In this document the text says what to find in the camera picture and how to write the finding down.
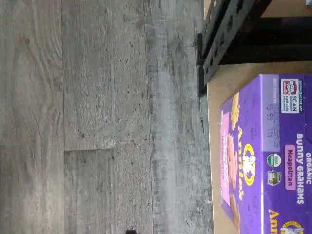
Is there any purple Annie's box pink label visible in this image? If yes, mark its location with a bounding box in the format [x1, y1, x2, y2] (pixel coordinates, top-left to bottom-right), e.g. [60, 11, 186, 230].
[219, 74, 312, 234]

